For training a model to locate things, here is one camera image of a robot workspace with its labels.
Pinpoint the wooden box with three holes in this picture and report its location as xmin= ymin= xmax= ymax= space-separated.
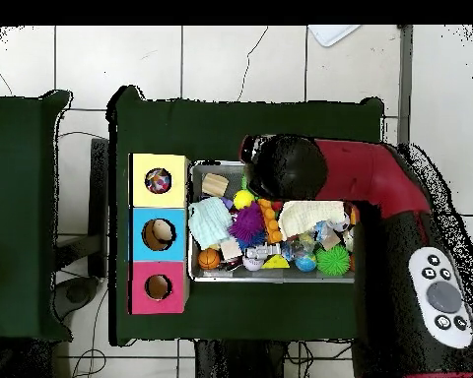
xmin=127 ymin=153 xmax=191 ymax=315

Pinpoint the plain wooden wedge block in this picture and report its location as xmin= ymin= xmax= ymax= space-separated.
xmin=201 ymin=172 xmax=230 ymax=198

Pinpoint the yellow plastic ball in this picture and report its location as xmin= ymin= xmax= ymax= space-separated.
xmin=233 ymin=189 xmax=256 ymax=211

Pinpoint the dark green table cloth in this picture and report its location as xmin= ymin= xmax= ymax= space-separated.
xmin=0 ymin=90 xmax=74 ymax=344
xmin=107 ymin=86 xmax=385 ymax=347

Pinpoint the purple spiky rubber toy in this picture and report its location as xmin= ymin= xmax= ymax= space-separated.
xmin=228 ymin=202 xmax=266 ymax=251

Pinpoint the mint green knitted cloth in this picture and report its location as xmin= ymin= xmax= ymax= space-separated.
xmin=187 ymin=197 xmax=234 ymax=251

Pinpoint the cream knitted cloth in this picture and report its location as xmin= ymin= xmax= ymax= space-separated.
xmin=278 ymin=200 xmax=351 ymax=241

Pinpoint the white tray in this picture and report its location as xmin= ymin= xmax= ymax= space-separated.
xmin=306 ymin=25 xmax=362 ymax=48

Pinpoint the grey metal bar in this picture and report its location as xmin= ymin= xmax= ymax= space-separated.
xmin=395 ymin=25 xmax=414 ymax=147

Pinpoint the silver wire mesh bin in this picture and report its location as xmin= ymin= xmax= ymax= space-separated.
xmin=188 ymin=159 xmax=358 ymax=284

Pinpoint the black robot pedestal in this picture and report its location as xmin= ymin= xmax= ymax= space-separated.
xmin=194 ymin=339 xmax=289 ymax=378

